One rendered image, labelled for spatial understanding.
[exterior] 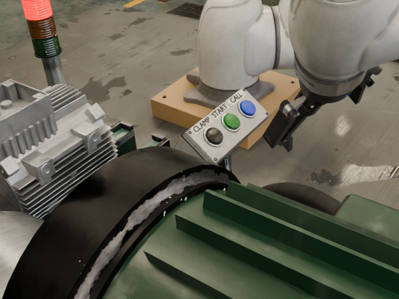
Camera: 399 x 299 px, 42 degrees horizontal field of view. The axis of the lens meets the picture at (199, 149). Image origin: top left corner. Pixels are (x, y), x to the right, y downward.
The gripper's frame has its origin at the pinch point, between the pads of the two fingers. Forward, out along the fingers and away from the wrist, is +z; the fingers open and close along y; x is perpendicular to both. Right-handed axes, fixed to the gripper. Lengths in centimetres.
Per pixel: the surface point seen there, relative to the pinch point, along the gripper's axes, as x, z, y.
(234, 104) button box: -10.7, 0.9, 9.4
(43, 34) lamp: -56, 16, 31
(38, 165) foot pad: -16.2, -11.2, 39.9
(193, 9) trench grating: -205, 296, -55
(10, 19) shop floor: -285, 277, 76
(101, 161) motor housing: -16.0, 0.8, 33.4
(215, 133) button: -6.7, -4.0, 15.4
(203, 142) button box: -6.4, -4.8, 17.7
